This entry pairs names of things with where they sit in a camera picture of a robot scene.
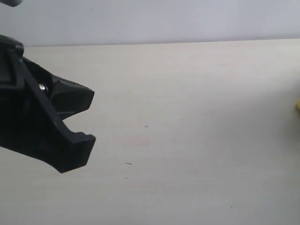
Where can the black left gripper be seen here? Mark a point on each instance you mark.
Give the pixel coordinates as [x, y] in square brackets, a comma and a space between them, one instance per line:
[33, 105]

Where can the yellow object at edge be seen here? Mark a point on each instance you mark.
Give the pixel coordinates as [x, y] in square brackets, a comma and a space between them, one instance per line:
[298, 104]

